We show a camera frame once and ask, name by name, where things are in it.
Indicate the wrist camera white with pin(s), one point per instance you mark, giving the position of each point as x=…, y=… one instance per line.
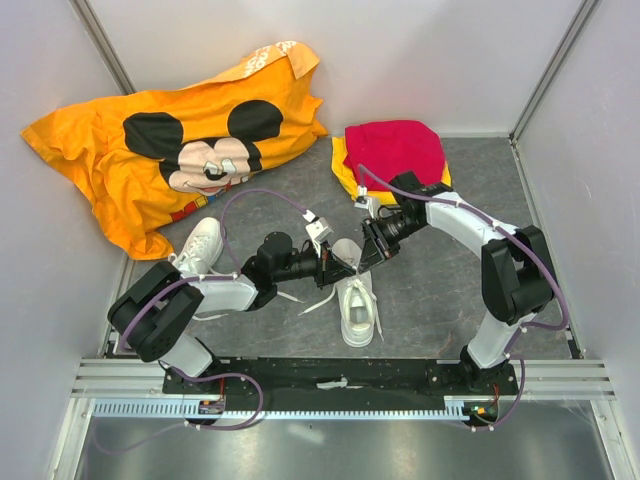
x=369, y=204
x=318, y=231

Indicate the yellow folded cloth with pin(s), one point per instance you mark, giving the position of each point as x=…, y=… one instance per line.
x=387, y=158

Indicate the slotted cable duct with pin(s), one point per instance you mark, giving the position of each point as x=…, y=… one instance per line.
x=452, y=410

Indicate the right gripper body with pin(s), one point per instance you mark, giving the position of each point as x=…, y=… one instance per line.
x=387, y=233

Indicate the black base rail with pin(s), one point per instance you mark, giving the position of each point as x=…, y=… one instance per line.
x=387, y=383

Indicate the red folded cloth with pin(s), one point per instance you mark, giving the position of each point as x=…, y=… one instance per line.
x=403, y=129

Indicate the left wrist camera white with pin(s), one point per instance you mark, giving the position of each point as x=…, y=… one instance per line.
x=318, y=231

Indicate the orange Mickey Mouse bag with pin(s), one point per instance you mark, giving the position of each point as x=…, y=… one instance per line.
x=152, y=158

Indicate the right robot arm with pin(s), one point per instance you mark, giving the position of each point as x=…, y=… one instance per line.
x=516, y=270

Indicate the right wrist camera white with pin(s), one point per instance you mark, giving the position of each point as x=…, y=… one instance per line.
x=369, y=204

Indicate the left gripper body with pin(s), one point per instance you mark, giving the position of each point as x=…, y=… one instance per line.
x=323, y=262

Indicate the white sneaker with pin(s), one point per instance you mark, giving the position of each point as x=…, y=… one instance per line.
x=197, y=250
x=358, y=309

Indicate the white tape piece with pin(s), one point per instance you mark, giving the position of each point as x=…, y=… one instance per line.
x=342, y=383

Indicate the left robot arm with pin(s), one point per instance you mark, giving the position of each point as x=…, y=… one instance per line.
x=152, y=316

